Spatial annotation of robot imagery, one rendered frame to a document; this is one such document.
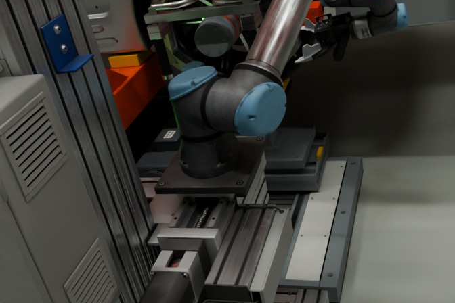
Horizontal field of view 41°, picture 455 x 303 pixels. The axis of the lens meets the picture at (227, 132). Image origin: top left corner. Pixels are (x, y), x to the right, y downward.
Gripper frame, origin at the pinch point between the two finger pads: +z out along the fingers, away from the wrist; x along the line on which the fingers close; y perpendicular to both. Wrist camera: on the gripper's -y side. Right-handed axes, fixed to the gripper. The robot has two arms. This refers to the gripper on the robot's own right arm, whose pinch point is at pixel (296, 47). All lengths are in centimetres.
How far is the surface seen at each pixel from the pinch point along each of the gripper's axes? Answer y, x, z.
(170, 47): -7, -24, 55
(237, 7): 12.3, -11.6, 16.3
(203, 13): 13.3, -12.1, 28.7
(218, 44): -0.5, -11.0, 29.7
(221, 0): 15.6, -13.4, 20.9
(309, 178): -72, 2, 20
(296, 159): -66, -5, 24
